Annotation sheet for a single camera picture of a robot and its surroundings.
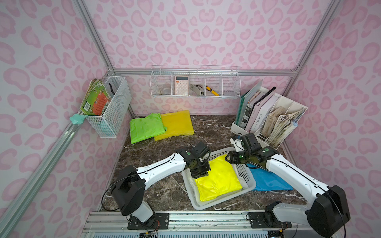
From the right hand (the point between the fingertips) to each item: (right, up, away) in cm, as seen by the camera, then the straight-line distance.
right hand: (227, 157), depth 81 cm
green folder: (+11, +33, +6) cm, 35 cm away
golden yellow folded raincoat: (-31, +19, +32) cm, 48 cm away
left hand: (-9, -7, -2) cm, 12 cm away
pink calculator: (-26, +43, +14) cm, 53 cm away
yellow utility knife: (-8, +42, +17) cm, 46 cm away
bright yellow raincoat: (-3, -11, -3) cm, 11 cm away
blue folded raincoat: (+23, -14, +3) cm, 27 cm away
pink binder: (+21, +27, +7) cm, 35 cm away
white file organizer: (+31, +18, +7) cm, 36 cm away
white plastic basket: (-20, -15, -9) cm, 27 cm away
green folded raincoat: (-55, +15, +26) cm, 63 cm away
